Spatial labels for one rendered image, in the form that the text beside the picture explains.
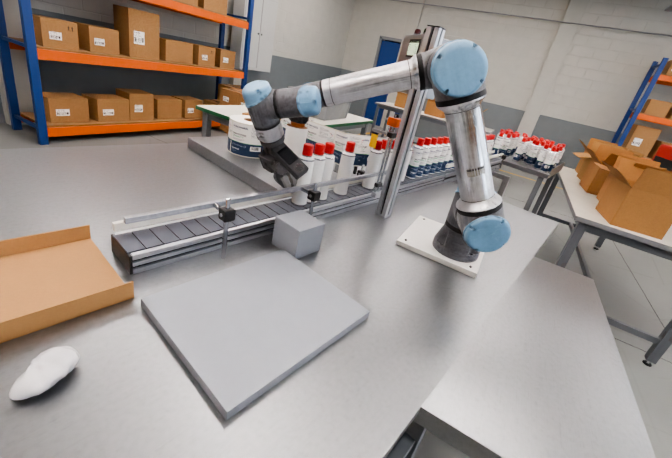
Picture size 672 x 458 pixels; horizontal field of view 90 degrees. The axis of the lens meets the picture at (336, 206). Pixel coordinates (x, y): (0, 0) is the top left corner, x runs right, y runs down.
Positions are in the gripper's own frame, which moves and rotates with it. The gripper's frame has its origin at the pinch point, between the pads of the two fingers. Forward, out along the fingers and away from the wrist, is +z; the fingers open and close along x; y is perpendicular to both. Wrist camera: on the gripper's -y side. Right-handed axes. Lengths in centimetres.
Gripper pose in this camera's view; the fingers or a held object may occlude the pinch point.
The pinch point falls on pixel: (293, 190)
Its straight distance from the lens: 109.8
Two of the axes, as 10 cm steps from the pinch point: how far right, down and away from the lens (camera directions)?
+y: -7.3, -4.0, 5.5
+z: 1.5, 6.9, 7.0
